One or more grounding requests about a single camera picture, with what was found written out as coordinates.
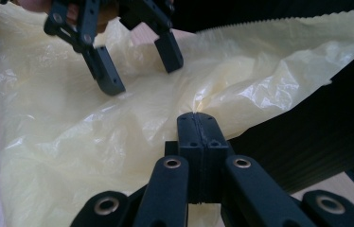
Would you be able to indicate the black trash bin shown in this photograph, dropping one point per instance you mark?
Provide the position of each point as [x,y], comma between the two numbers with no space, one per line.
[323,132]

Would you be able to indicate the yellow plastic trash bag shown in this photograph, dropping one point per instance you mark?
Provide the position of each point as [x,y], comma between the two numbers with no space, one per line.
[102,132]

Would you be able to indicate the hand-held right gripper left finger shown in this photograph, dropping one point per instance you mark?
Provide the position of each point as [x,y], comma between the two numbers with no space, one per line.
[194,157]

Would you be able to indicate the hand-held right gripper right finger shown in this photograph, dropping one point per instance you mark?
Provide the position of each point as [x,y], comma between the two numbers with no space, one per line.
[213,164]

